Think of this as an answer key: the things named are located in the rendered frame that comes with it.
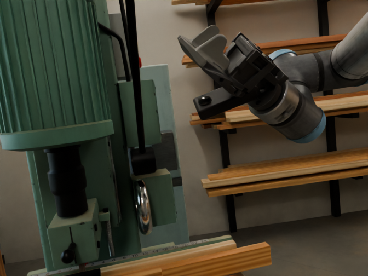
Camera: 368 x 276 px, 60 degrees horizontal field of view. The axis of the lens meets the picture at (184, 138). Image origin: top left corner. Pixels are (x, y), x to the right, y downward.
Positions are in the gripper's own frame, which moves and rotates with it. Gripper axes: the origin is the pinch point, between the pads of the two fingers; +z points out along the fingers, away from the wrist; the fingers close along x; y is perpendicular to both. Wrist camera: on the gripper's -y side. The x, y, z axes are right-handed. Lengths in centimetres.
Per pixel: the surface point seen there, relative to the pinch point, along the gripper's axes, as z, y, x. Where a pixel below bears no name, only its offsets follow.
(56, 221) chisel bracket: 3.2, -33.1, 11.6
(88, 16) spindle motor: 12.5, -6.3, -6.2
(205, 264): -23.3, -26.6, 18.9
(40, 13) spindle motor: 18.7, -8.5, -2.1
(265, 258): -33.4, -19.7, 19.8
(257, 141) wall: -195, -60, -146
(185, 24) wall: -101, -30, -216
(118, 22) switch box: -0.1, -12.2, -34.8
